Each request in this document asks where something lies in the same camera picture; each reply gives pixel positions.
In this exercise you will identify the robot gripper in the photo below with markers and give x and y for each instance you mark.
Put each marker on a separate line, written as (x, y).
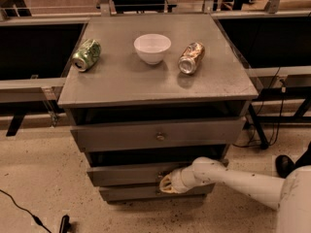
(178, 181)

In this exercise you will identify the grey drawer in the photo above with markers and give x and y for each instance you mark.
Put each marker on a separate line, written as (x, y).
(145, 192)
(132, 174)
(158, 134)

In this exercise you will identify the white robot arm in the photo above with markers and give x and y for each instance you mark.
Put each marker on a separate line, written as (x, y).
(289, 197)

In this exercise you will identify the grey bottom drawer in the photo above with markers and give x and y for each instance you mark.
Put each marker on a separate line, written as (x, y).
(145, 192)

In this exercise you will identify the grey top drawer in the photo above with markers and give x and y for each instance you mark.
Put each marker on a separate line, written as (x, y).
(158, 134)

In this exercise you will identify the grey wooden drawer cabinet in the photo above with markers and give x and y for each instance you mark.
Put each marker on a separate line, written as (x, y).
(121, 87)

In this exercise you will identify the black shoe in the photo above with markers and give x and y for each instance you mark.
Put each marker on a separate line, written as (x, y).
(284, 165)

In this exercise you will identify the black cylindrical floor object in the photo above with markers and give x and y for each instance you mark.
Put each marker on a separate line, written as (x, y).
(65, 225)

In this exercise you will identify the orange silver soda can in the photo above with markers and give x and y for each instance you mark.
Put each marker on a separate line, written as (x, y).
(191, 58)

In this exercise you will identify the white ceramic bowl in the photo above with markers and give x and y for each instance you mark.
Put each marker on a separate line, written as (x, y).
(151, 48)

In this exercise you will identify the crushed green soda can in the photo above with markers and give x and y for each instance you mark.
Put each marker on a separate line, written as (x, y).
(86, 55)

